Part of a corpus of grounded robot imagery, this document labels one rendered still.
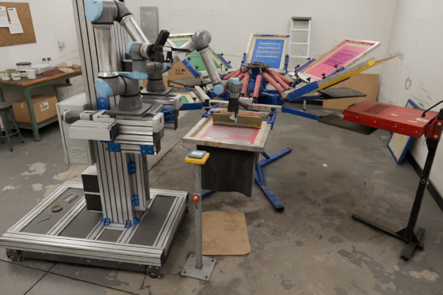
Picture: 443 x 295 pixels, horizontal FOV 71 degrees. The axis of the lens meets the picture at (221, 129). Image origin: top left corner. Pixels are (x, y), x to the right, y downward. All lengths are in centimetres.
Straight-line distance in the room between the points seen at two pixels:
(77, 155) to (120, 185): 38
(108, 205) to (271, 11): 512
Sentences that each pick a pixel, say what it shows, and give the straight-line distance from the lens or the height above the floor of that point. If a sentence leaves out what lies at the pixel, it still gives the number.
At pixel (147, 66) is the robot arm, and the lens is 172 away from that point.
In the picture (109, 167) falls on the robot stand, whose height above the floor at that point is 74.
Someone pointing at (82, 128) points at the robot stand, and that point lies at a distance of 206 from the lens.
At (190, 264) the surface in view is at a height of 1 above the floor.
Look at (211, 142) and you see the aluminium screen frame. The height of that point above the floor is 98.
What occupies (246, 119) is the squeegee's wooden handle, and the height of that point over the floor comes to 103.
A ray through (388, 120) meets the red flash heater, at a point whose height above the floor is 110.
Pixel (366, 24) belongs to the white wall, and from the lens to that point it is 674.
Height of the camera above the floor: 185
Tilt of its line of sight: 21 degrees down
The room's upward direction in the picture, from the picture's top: 1 degrees clockwise
